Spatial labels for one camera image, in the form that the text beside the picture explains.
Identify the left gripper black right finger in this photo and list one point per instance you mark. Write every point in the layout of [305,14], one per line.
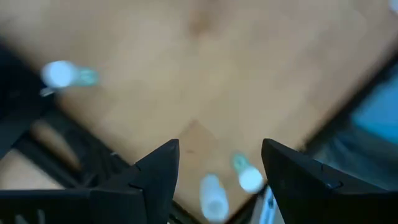
[311,193]

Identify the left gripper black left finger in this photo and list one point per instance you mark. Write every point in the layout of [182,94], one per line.
[140,193]

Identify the teal medicine bottle white cap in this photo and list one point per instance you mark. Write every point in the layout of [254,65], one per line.
[62,74]
[248,177]

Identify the silver aluminium bracket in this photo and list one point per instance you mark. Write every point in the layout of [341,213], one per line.
[269,205]

